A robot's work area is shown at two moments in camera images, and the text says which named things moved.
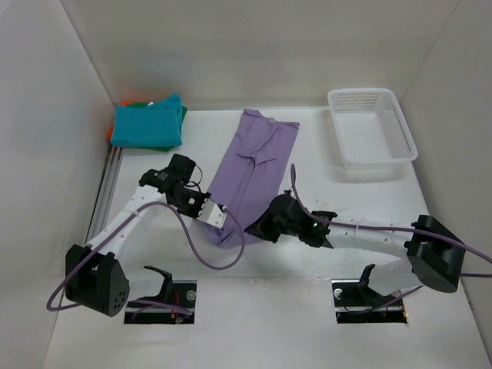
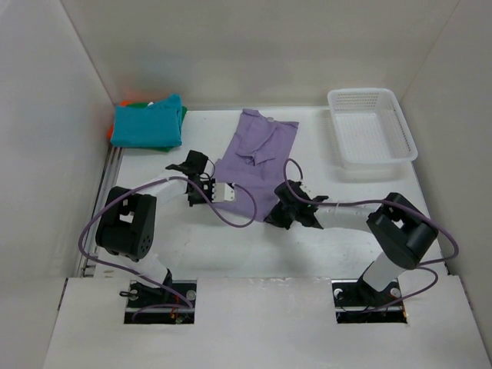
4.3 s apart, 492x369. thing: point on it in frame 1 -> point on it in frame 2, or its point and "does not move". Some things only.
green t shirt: (184, 109) does not move
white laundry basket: (370, 129) does not move
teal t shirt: (158, 124) does not move
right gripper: (265, 225) -> (287, 207)
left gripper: (194, 204) -> (196, 186)
